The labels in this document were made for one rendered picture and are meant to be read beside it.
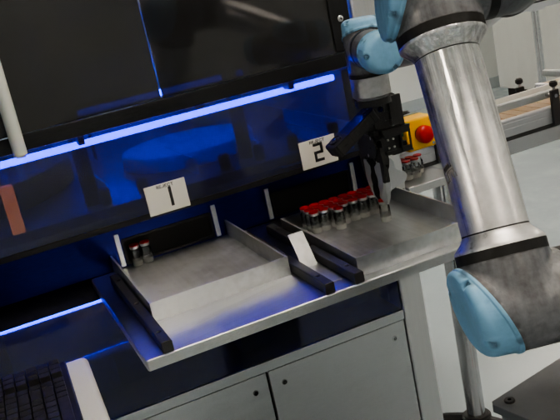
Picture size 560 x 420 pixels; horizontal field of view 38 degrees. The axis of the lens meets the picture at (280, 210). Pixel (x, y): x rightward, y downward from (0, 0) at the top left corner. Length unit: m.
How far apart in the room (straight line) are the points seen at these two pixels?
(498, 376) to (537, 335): 1.82
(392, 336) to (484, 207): 0.96
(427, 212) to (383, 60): 0.37
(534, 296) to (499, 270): 0.05
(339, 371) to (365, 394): 0.10
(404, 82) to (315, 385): 5.50
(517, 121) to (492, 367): 1.03
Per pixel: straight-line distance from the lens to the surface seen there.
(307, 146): 1.74
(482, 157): 1.04
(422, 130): 1.84
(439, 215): 1.64
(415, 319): 1.97
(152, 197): 1.65
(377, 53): 1.45
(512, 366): 2.90
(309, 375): 1.88
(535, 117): 2.20
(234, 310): 1.39
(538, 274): 1.03
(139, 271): 1.70
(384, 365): 1.97
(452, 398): 2.75
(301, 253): 1.51
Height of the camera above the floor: 1.41
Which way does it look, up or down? 16 degrees down
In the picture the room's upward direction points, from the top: 12 degrees counter-clockwise
